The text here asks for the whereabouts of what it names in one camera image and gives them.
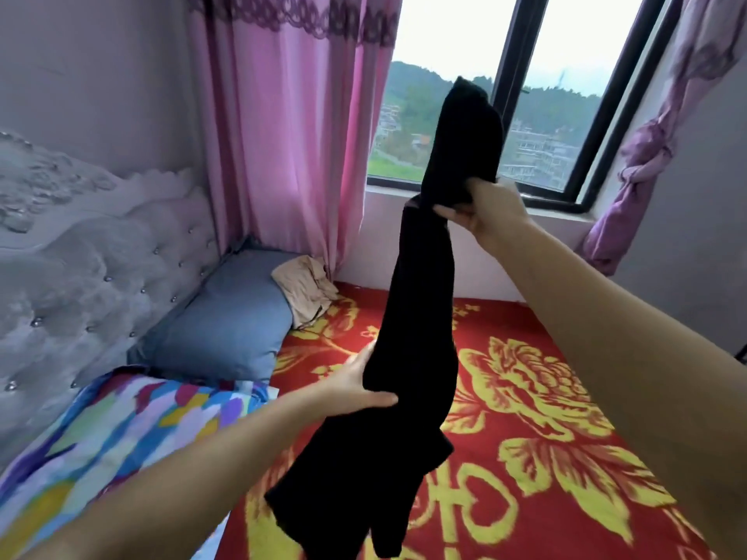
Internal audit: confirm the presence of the person's left hand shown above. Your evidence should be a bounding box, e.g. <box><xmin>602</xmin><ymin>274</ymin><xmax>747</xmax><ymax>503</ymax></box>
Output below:
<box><xmin>306</xmin><ymin>344</ymin><xmax>399</xmax><ymax>421</ymax></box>

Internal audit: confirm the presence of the black garment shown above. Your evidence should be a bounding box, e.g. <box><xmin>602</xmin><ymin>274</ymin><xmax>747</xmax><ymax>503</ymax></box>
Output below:
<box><xmin>265</xmin><ymin>75</ymin><xmax>506</xmax><ymax>560</ymax></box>

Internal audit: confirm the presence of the white bed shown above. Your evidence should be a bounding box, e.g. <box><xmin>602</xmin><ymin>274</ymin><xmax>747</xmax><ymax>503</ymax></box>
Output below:
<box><xmin>0</xmin><ymin>131</ymin><xmax>719</xmax><ymax>560</ymax></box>

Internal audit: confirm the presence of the person's right forearm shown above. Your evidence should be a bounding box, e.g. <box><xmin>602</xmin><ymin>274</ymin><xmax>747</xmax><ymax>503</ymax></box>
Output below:
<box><xmin>488</xmin><ymin>221</ymin><xmax>747</xmax><ymax>560</ymax></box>

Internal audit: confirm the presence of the beige black-trim printed garment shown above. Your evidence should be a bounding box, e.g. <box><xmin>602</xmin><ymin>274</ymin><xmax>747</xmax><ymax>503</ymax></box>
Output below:
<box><xmin>271</xmin><ymin>254</ymin><xmax>341</xmax><ymax>331</ymax></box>

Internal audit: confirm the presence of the person's left forearm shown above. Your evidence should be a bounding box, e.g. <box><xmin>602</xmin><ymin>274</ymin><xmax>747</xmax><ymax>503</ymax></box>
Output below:
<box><xmin>23</xmin><ymin>384</ymin><xmax>340</xmax><ymax>560</ymax></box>

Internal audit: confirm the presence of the grey pillow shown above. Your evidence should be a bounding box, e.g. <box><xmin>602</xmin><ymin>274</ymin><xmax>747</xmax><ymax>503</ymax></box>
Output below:
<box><xmin>128</xmin><ymin>248</ymin><xmax>300</xmax><ymax>386</ymax></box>

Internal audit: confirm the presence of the black framed window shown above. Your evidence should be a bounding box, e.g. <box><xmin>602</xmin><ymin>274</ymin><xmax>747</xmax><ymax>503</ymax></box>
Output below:
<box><xmin>366</xmin><ymin>0</ymin><xmax>688</xmax><ymax>215</ymax></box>

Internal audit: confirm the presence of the wide pink curtain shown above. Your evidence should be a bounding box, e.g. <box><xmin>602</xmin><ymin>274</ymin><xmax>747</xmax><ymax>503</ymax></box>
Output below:
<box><xmin>187</xmin><ymin>0</ymin><xmax>404</xmax><ymax>278</ymax></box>

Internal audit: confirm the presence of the colourful patterned pillow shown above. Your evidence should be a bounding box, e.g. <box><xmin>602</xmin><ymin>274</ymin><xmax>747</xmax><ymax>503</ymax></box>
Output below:
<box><xmin>0</xmin><ymin>367</ymin><xmax>282</xmax><ymax>560</ymax></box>

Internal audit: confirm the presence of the tied pink curtain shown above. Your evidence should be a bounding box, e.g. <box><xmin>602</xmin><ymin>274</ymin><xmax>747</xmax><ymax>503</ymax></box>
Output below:
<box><xmin>577</xmin><ymin>0</ymin><xmax>747</xmax><ymax>278</ymax></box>

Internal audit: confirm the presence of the white tufted headboard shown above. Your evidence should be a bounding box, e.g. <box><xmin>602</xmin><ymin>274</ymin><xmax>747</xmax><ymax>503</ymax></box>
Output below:
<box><xmin>0</xmin><ymin>131</ymin><xmax>223</xmax><ymax>467</ymax></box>

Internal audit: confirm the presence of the red bedsheet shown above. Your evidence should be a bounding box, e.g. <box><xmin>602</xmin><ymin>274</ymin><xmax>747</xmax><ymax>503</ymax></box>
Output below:
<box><xmin>216</xmin><ymin>282</ymin><xmax>716</xmax><ymax>560</ymax></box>

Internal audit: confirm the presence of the person's right hand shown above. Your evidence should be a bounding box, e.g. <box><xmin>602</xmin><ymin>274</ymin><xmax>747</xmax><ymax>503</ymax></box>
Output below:
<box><xmin>434</xmin><ymin>177</ymin><xmax>535</xmax><ymax>257</ymax></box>

